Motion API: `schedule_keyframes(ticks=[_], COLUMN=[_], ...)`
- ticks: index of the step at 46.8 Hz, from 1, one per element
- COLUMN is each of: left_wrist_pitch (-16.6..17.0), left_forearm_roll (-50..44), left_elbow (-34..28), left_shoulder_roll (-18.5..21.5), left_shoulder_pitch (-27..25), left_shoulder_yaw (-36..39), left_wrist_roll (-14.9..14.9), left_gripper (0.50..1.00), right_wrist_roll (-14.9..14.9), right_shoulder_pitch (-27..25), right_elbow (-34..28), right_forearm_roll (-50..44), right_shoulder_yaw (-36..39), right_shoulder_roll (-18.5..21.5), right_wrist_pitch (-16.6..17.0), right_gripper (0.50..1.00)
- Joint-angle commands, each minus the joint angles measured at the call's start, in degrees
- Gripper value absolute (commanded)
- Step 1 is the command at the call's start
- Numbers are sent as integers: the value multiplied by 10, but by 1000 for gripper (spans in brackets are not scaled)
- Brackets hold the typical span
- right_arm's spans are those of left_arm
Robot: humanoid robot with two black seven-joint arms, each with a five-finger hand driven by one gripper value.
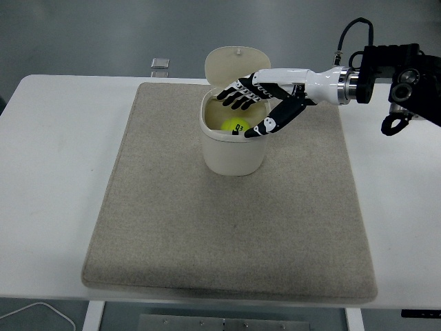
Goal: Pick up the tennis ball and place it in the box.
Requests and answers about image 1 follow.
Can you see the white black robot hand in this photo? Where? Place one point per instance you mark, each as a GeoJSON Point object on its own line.
{"type": "Point", "coordinates": [317, 84]}

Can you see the yellow-green tennis ball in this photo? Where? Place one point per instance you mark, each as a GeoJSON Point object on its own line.
{"type": "Point", "coordinates": [231, 125]}

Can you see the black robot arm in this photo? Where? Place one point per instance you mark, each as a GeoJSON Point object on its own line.
{"type": "Point", "coordinates": [382, 69]}

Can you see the cream lidded plastic box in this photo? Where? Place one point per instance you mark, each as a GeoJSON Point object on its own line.
{"type": "Point", "coordinates": [234, 155]}

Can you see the silver floor outlet cover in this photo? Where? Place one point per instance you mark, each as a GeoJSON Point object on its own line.
{"type": "Point", "coordinates": [159, 74]}
{"type": "Point", "coordinates": [160, 62]}

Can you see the beige fabric mat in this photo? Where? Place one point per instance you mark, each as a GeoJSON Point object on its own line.
{"type": "Point", "coordinates": [206, 224]}

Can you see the white table leg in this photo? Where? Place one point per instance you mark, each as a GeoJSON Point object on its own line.
{"type": "Point", "coordinates": [93, 317]}
{"type": "Point", "coordinates": [354, 320]}

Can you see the black table control panel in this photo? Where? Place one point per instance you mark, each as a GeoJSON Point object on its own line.
{"type": "Point", "coordinates": [422, 313]}

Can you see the grey metal plate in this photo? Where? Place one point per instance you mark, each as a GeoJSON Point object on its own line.
{"type": "Point", "coordinates": [224, 323]}

